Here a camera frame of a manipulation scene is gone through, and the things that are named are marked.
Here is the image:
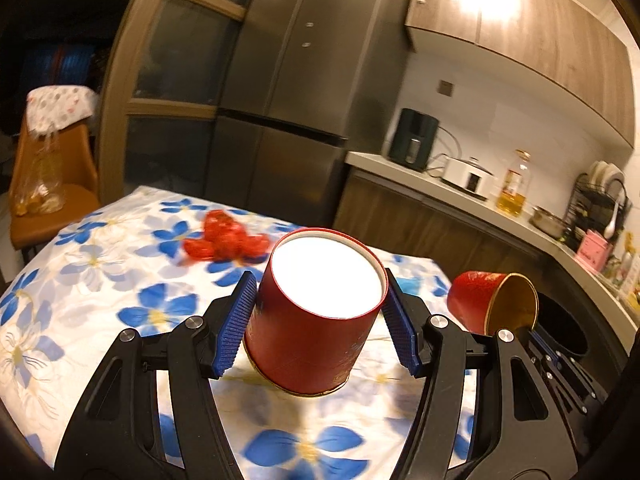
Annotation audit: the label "blue floral tablecloth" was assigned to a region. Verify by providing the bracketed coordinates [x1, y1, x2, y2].
[0, 185, 476, 480]

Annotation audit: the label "white ladle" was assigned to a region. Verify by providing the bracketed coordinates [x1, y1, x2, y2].
[603, 192, 626, 238]

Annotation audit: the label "white dotted cloth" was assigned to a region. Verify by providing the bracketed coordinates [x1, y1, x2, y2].
[25, 85, 98, 136]

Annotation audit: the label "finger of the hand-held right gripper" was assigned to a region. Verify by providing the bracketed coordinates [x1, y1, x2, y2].
[525, 330, 604, 414]

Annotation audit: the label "grey refrigerator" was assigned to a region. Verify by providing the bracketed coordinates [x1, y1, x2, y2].
[205, 0, 416, 231]

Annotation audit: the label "black trash bin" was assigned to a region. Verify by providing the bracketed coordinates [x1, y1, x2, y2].
[537, 292, 591, 358]

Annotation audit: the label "red cylindrical box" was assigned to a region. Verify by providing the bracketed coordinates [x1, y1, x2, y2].
[242, 227, 388, 398]

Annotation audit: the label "black dish rack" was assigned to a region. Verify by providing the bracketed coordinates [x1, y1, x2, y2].
[570, 160, 628, 256]

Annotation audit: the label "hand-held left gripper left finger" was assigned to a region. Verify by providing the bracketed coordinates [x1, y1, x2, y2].
[52, 270, 258, 480]

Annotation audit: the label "dark coffee maker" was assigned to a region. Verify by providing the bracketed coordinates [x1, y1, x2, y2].
[389, 107, 441, 172]

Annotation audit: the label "wooden glass door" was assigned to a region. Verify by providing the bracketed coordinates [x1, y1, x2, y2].
[97, 0, 321, 201]

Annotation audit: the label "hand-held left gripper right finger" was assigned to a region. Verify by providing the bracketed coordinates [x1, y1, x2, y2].
[382, 272, 588, 480]

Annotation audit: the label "clear plastic food bag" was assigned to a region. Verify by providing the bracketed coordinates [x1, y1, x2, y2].
[15, 130, 66, 216]

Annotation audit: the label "wooden upper cabinets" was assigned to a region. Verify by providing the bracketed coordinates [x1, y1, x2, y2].
[405, 0, 636, 148]

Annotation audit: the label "pink utensil holder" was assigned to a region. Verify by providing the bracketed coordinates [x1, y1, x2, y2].
[575, 230, 613, 271]

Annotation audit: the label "orange chair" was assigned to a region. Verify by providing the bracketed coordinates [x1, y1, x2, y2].
[10, 120, 101, 261]

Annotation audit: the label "cooking oil bottle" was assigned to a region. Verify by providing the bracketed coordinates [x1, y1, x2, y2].
[496, 150, 532, 217]

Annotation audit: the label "steel basin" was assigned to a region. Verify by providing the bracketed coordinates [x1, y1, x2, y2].
[530, 205, 571, 238]

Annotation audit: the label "crumpled red plastic bag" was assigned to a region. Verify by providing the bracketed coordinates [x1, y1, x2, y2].
[182, 210, 271, 263]

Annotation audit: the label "wooden cabinets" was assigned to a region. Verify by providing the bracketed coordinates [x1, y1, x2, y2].
[405, 0, 636, 148]
[332, 167, 566, 281]

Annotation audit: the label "white rice cooker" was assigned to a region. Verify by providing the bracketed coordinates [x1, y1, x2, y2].
[442, 156, 496, 196]

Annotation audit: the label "wooden lower cabinets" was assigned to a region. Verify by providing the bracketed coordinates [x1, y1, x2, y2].
[332, 167, 566, 281]

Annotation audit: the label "red cylindrical lid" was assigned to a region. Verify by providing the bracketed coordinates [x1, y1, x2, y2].
[446, 270, 540, 337]

